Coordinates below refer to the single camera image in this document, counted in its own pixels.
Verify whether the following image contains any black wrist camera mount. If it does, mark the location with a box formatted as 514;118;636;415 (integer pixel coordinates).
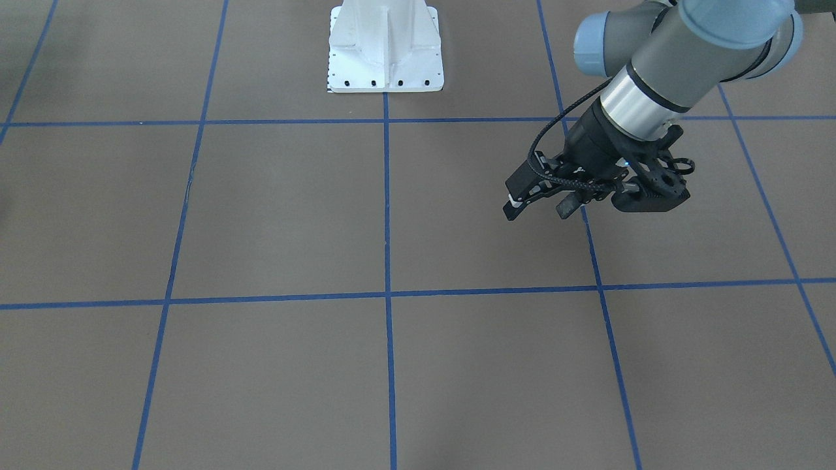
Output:
610;125;696;212

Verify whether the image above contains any white pedestal column base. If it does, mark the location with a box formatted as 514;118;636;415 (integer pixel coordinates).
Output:
327;1;445;93

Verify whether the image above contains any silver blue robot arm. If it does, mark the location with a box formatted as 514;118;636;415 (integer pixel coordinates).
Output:
504;1;804;221

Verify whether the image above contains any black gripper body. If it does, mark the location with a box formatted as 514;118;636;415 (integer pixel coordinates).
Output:
560;98;638;187

